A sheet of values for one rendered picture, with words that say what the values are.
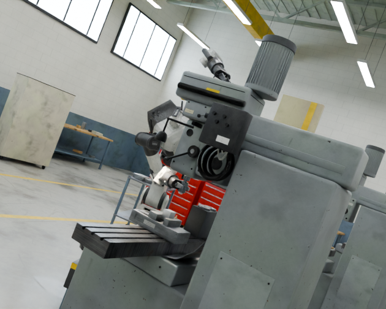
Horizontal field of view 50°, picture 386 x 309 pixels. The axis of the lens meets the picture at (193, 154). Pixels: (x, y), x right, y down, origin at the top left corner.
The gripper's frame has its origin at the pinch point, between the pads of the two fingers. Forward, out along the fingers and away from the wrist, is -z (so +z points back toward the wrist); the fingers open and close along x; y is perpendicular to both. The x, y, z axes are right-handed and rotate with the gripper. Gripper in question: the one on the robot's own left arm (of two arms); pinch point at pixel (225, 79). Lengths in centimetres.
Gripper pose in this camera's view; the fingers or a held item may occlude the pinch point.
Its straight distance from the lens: 252.4
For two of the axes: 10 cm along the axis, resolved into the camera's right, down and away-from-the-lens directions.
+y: 6.3, -6.8, -3.8
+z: -3.6, -6.9, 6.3
